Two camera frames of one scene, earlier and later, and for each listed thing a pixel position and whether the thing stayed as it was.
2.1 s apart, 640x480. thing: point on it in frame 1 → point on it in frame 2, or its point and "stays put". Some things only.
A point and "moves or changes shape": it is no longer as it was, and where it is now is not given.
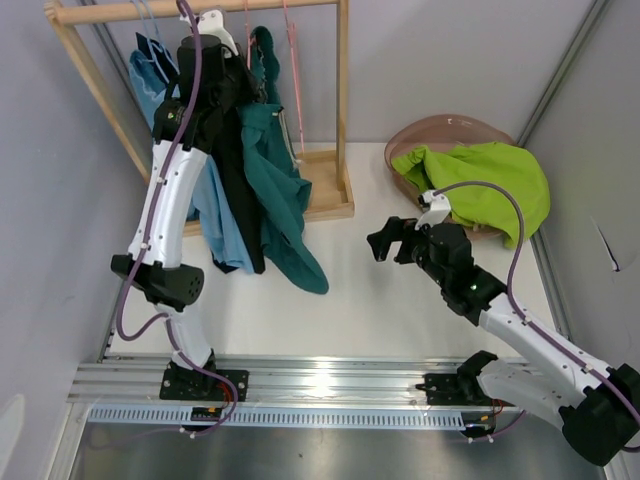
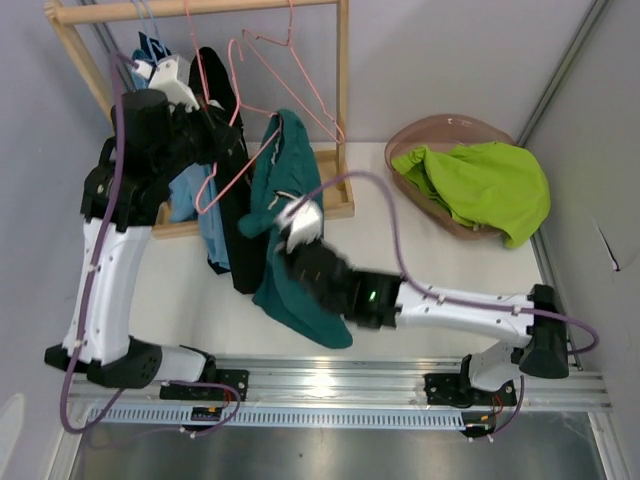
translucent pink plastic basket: x=438 y=132 stays put
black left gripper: x=249 y=92 → x=221 y=137
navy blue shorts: x=161 y=55 stays put
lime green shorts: x=480 y=206 stays put
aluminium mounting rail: x=121 y=379 stays put
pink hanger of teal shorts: x=249 y=41 → x=202 y=210
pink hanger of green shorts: x=291 y=26 moves or changes shape
